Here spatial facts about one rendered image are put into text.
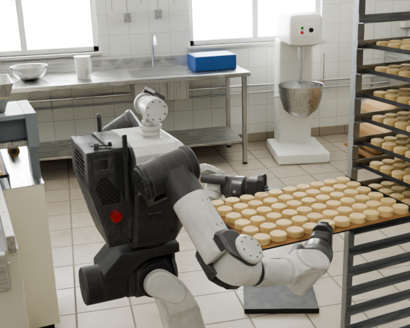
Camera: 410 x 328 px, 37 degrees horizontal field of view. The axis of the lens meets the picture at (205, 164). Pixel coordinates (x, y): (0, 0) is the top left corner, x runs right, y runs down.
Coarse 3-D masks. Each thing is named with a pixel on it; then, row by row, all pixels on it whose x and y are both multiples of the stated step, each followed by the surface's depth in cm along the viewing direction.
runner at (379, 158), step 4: (376, 156) 236; (380, 156) 236; (384, 156) 237; (388, 156) 238; (392, 156) 239; (356, 160) 232; (360, 160) 233; (364, 160) 234; (368, 160) 234; (372, 160) 235; (376, 160) 236; (380, 160) 237; (352, 164) 232; (356, 164) 233; (364, 164) 234; (352, 168) 232; (356, 168) 231; (360, 168) 231
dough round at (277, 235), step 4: (272, 232) 181; (276, 232) 181; (280, 232) 181; (284, 232) 181; (272, 236) 179; (276, 236) 179; (280, 236) 179; (284, 236) 179; (272, 240) 180; (276, 240) 179; (280, 240) 179; (284, 240) 180
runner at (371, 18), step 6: (390, 12) 220; (396, 12) 221; (402, 12) 222; (408, 12) 223; (360, 18) 216; (366, 18) 217; (372, 18) 218; (378, 18) 219; (384, 18) 220; (390, 18) 221; (396, 18) 222; (402, 18) 223; (408, 18) 224
